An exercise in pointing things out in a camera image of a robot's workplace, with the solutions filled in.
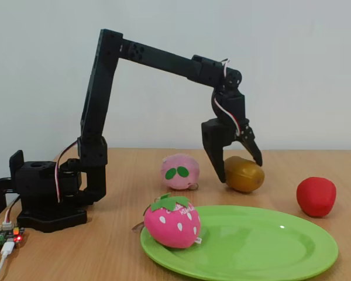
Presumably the brown toy kiwi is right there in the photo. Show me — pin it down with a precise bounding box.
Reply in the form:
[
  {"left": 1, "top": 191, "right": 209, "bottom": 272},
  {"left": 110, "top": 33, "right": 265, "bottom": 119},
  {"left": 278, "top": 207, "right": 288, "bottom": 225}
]
[{"left": 223, "top": 156, "right": 266, "bottom": 193}]

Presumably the green oval plastic plate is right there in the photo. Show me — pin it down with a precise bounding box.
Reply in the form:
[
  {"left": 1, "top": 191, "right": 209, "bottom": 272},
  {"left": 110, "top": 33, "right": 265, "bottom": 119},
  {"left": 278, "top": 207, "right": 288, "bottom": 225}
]
[{"left": 139, "top": 204, "right": 339, "bottom": 281}]

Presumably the pale pink plush peach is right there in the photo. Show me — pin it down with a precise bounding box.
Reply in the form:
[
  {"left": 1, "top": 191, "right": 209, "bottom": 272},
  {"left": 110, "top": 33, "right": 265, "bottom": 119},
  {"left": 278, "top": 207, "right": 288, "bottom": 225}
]
[{"left": 160, "top": 153, "right": 200, "bottom": 190}]

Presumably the pink plush strawberry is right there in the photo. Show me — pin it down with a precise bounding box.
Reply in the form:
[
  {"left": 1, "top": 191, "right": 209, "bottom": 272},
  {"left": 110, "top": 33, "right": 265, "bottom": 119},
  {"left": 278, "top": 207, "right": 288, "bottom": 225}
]
[{"left": 143, "top": 193, "right": 202, "bottom": 249}]

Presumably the motor control circuit board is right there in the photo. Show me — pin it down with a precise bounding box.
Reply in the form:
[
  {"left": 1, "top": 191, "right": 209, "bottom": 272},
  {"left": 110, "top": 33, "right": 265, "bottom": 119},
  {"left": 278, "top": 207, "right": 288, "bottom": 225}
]
[{"left": 0, "top": 224, "right": 26, "bottom": 250}]

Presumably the white red wrist servo wire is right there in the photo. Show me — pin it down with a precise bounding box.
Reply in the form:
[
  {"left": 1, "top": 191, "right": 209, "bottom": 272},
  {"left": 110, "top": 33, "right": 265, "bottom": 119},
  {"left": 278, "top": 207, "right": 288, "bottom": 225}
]
[{"left": 213, "top": 58, "right": 242, "bottom": 137}]

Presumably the white red base servo wire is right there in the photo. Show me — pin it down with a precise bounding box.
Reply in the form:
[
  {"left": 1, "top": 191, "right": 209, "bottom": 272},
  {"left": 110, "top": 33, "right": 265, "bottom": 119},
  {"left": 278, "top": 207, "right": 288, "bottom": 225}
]
[{"left": 54, "top": 140, "right": 80, "bottom": 203}]

